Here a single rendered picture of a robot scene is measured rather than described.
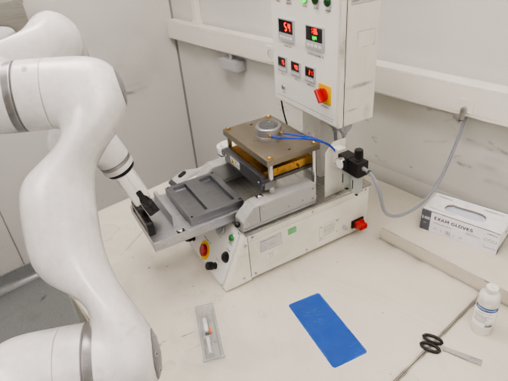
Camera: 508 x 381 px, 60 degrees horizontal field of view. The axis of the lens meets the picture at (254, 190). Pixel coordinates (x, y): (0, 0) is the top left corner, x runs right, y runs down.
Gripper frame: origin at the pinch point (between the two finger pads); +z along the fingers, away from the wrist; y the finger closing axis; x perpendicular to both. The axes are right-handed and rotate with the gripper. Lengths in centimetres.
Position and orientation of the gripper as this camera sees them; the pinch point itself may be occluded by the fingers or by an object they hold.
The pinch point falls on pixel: (150, 207)
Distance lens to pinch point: 126.6
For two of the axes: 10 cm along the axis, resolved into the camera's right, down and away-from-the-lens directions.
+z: 3.7, 6.9, 6.3
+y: 5.0, 4.3, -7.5
